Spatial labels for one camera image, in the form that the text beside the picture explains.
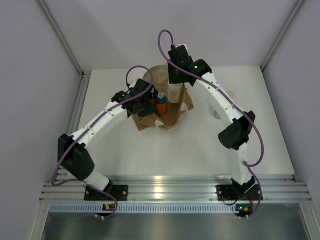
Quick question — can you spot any cream pump bottle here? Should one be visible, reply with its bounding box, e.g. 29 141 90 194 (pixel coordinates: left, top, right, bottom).
167 83 185 104

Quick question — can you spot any beige round pump bottle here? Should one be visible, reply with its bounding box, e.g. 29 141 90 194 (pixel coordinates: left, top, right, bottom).
210 90 235 120

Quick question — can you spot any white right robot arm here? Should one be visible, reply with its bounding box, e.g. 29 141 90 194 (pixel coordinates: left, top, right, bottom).
168 44 255 199

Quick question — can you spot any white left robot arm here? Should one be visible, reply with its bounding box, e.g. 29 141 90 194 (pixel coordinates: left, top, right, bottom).
58 79 157 200

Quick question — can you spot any orange bottle blue cap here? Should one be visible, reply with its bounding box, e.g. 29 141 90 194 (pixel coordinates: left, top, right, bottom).
151 92 168 117

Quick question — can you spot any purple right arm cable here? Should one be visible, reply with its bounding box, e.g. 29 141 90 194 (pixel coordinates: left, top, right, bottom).
157 29 265 167

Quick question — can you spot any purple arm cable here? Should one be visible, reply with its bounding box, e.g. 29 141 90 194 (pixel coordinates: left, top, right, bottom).
157 29 265 167
50 65 154 187

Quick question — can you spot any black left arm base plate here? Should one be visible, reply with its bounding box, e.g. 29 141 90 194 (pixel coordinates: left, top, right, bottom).
83 184 129 202

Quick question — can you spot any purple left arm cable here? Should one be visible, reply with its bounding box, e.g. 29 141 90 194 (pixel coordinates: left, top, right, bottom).
50 65 154 187

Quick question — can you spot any left aluminium frame post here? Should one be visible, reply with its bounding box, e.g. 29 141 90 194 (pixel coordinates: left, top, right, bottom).
35 0 84 78

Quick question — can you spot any aluminium frame post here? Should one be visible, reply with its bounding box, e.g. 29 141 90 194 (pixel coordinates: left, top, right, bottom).
260 0 307 72
35 0 84 78

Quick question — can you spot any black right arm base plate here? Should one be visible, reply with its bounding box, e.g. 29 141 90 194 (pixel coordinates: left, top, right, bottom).
216 184 261 202

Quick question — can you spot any right aluminium frame post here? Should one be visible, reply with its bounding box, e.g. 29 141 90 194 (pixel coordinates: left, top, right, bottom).
260 0 307 72

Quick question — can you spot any perforated grey cable duct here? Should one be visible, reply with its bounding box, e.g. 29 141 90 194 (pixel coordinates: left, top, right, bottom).
49 203 250 214

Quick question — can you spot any aluminium mounting rail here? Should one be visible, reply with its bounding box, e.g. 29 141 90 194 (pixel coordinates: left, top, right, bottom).
39 175 312 203

